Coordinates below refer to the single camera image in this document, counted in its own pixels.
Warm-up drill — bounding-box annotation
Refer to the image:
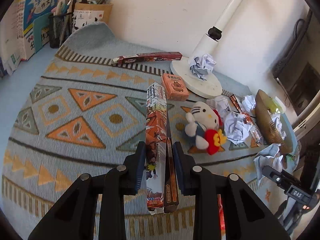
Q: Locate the brown cardboard organizer box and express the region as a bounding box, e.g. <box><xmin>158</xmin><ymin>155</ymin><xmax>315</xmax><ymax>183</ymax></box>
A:
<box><xmin>72</xmin><ymin>3</ymin><xmax>113</xmax><ymax>32</ymax></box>

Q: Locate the crumpled paper centre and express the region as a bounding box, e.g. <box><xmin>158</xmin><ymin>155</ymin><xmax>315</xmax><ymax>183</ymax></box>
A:
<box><xmin>224</xmin><ymin>111</ymin><xmax>252</xmax><ymax>145</ymax></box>

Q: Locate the white desk lamp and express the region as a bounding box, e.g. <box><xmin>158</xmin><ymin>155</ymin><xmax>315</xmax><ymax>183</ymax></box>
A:
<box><xmin>170</xmin><ymin>0</ymin><xmax>242</xmax><ymax>99</ymax></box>

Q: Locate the brown ribbed glass bowl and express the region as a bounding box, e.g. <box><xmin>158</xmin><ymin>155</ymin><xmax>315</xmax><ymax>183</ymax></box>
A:
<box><xmin>255</xmin><ymin>89</ymin><xmax>293</xmax><ymax>154</ymax></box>

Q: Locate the hello kitty plush toy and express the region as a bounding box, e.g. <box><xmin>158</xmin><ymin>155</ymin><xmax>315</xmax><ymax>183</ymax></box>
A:
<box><xmin>184</xmin><ymin>101</ymin><xmax>227</xmax><ymax>155</ymax></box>

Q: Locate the printed long carton box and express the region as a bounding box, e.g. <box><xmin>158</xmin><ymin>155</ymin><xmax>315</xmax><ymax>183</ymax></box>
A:
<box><xmin>145</xmin><ymin>82</ymin><xmax>179</xmax><ymax>215</ymax></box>

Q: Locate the black monitor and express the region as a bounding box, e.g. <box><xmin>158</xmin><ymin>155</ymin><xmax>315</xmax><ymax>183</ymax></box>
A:
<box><xmin>273</xmin><ymin>10</ymin><xmax>319</xmax><ymax>115</ymax></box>

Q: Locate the small orange box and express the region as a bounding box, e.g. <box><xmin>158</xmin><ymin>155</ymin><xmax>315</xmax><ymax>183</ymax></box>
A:
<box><xmin>161</xmin><ymin>73</ymin><xmax>189</xmax><ymax>101</ymax></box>

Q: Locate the black mesh pen holder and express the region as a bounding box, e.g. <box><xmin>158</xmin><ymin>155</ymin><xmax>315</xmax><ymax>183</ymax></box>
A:
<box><xmin>48</xmin><ymin>12</ymin><xmax>73</xmax><ymax>48</ymax></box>

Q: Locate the dark red long box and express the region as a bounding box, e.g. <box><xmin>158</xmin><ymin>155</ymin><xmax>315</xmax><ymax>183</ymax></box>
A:
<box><xmin>112</xmin><ymin>51</ymin><xmax>182</xmax><ymax>64</ymax></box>

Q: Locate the crumpled paper by bowl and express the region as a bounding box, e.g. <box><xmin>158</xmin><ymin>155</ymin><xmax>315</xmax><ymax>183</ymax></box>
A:
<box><xmin>242</xmin><ymin>95</ymin><xmax>256</xmax><ymax>112</ymax></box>

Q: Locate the standing books stack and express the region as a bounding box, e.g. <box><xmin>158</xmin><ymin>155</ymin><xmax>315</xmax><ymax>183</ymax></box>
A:
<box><xmin>1</xmin><ymin>0</ymin><xmax>58</xmax><ymax>77</ymax></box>

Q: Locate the paper ball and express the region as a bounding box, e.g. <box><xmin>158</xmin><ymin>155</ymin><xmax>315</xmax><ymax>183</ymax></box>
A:
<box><xmin>253</xmin><ymin>144</ymin><xmax>283</xmax><ymax>183</ymax></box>

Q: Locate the patterned blue woven mat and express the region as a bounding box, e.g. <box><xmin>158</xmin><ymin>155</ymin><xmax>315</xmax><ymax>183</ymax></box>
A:
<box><xmin>1</xmin><ymin>23</ymin><xmax>287</xmax><ymax>239</ymax></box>

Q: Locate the crumpled paper on lamp base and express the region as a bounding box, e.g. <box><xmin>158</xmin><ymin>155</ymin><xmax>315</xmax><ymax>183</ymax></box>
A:
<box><xmin>189</xmin><ymin>54</ymin><xmax>216</xmax><ymax>81</ymax></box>

